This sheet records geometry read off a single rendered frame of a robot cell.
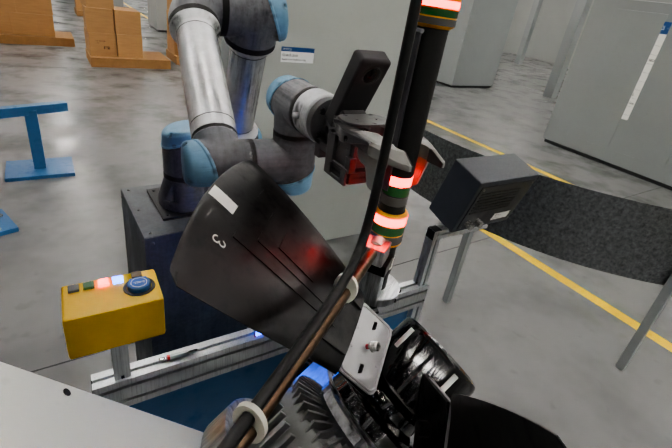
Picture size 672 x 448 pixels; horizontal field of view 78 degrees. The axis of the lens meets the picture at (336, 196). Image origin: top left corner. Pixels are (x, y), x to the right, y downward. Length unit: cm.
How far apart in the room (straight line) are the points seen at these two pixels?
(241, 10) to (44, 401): 73
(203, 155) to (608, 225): 207
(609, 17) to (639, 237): 482
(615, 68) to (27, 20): 940
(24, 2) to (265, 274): 929
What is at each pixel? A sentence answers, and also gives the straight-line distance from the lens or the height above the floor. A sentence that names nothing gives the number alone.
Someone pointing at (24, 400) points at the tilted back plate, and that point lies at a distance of 45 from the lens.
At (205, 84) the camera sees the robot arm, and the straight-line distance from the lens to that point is 76.
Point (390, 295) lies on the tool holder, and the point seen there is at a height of 128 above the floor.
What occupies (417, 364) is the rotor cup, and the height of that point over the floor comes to 125.
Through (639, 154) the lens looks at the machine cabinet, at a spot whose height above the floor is 29.
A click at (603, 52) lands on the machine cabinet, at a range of 692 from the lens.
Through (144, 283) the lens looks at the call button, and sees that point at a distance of 88.
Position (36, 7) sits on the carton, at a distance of 962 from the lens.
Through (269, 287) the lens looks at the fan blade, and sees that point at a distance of 43.
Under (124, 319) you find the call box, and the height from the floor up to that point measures 105.
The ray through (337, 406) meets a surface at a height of 119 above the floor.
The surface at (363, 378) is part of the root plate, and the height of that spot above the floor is 124.
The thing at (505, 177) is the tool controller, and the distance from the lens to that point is 125.
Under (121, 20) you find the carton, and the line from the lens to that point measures 799.
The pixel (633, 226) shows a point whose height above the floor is 83.
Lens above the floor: 162
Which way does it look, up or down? 26 degrees down
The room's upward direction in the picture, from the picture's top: 9 degrees clockwise
